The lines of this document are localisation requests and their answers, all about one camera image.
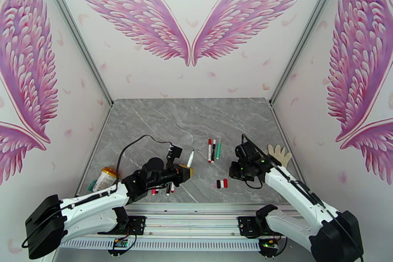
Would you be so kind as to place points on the aluminium table edge rail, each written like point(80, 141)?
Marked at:
point(106, 119)
point(276, 119)

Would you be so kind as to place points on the white navy-ink marker pen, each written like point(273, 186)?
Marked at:
point(214, 151)

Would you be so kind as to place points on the white perforated strip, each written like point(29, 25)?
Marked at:
point(184, 244)

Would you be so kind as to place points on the right small circuit board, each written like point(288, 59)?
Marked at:
point(268, 244)

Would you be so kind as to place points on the white bottle orange lid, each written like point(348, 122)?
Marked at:
point(106, 181)

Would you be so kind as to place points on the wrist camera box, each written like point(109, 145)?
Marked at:
point(175, 151)
point(241, 151)

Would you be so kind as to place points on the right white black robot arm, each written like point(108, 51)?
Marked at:
point(291, 190)

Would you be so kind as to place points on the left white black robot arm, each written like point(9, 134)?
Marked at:
point(92, 202)

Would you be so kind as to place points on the left small circuit board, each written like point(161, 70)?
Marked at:
point(120, 243)

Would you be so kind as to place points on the white red-ink marker pen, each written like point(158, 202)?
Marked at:
point(173, 189)
point(210, 151)

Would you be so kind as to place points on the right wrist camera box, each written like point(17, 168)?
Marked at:
point(241, 151)

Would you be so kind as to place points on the cream work glove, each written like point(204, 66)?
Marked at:
point(281, 153)

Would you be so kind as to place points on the aluminium corner post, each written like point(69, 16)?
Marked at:
point(76, 37)
point(305, 37)

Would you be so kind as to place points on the green marker pen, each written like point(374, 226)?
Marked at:
point(218, 150)

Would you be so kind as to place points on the small circuit board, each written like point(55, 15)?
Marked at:
point(268, 244)
point(120, 243)

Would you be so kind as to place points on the red pen cap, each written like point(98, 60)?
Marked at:
point(225, 183)

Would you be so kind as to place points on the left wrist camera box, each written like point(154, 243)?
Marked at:
point(175, 151)

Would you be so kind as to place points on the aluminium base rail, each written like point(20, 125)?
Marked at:
point(190, 218)

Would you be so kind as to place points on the green white small packet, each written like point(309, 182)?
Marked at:
point(91, 185)

